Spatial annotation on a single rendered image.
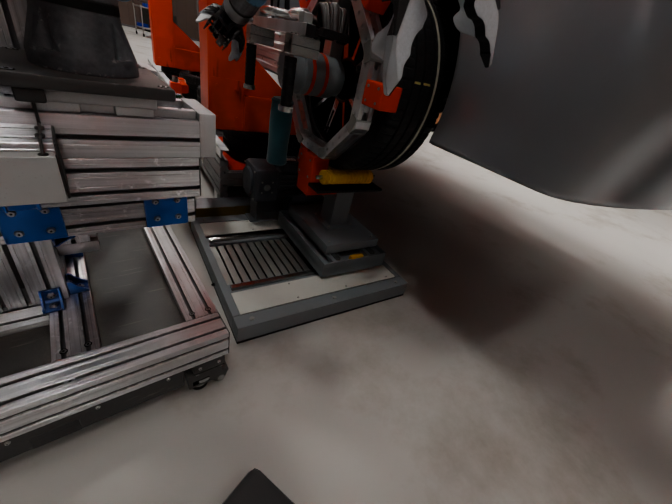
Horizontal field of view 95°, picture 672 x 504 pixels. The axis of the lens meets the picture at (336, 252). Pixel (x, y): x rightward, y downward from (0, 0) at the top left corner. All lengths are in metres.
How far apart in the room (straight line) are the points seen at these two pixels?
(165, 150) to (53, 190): 0.21
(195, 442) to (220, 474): 0.11
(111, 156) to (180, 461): 0.74
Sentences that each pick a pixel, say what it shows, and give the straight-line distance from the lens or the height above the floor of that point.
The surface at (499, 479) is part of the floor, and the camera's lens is 1.22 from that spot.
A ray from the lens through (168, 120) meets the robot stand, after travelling 0.72.
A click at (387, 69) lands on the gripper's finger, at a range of 0.39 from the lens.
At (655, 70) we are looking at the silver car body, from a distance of 0.92.
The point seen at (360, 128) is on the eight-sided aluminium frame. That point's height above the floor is 0.74.
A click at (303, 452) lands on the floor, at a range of 1.02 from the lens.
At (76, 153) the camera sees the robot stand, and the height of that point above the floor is 0.69.
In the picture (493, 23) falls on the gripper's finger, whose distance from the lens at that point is 0.47.
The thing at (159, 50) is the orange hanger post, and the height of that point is 0.64.
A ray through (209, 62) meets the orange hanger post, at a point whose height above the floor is 0.79.
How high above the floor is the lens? 0.93
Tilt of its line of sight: 32 degrees down
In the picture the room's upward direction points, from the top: 14 degrees clockwise
